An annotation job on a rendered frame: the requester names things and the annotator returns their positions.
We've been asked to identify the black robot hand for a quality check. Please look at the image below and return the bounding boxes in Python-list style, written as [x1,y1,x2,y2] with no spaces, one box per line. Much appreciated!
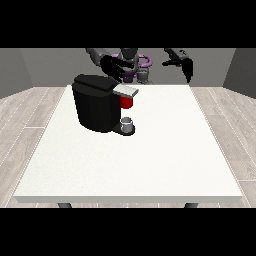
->
[99,54,135,84]
[161,56,195,84]

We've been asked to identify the pale grey machine lid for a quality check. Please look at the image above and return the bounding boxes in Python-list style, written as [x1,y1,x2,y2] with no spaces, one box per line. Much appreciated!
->
[112,83,140,99]

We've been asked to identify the red pod holder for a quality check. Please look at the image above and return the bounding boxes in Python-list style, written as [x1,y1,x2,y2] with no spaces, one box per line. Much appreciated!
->
[118,95,134,110]

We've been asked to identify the black coffee machine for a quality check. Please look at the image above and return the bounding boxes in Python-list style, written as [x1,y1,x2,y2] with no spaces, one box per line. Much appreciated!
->
[71,73,137,137]

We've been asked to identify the grey robot trunk purple rings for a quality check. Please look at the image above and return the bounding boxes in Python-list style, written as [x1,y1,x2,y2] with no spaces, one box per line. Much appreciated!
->
[110,48,155,85]

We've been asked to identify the small grey cup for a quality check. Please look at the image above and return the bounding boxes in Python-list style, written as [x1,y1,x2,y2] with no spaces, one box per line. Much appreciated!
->
[120,116,135,133]

